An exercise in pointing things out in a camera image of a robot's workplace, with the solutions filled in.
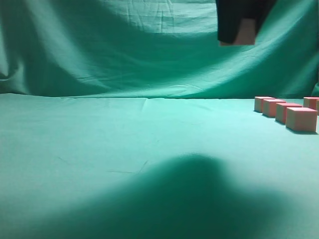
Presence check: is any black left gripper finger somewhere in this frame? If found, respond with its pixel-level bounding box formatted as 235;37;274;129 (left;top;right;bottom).
216;0;243;44

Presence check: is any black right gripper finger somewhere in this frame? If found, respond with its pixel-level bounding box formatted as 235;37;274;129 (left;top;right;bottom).
243;0;276;37

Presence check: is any green cloth backdrop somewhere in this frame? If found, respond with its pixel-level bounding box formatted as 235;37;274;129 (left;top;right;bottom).
0;0;319;239

